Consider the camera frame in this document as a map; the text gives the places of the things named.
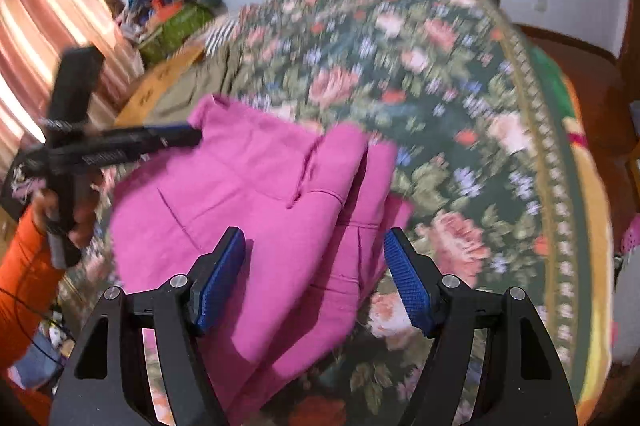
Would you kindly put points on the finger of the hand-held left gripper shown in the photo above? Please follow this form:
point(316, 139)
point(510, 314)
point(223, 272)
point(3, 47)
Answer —
point(160, 139)

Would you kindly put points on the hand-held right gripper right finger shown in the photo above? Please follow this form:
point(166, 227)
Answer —
point(412, 286)

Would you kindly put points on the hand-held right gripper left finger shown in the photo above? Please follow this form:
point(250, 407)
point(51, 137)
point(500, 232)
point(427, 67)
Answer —
point(220, 281)

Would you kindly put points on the pink pants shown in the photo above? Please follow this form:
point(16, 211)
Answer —
point(260, 186)

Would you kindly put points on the person's left forearm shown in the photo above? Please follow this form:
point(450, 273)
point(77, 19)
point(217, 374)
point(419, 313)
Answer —
point(25, 286)

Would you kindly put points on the khaki pants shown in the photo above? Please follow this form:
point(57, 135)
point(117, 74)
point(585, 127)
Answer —
point(200, 76)

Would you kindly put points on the person's left hand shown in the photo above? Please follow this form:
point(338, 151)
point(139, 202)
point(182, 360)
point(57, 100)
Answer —
point(87, 211)

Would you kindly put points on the striped pink curtain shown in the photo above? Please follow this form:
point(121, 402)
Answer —
point(40, 6)

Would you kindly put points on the green patterned bag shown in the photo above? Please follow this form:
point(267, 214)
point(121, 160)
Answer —
point(175, 31)

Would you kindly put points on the orange green bed sheet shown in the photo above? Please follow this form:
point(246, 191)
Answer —
point(585, 186)

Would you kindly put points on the pink slipper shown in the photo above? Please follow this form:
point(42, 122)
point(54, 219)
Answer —
point(631, 238)

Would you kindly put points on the dark floral blanket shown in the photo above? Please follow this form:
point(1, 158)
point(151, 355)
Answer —
point(400, 56)

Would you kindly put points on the white wall socket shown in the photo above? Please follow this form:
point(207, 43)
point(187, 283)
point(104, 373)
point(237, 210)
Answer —
point(540, 5)

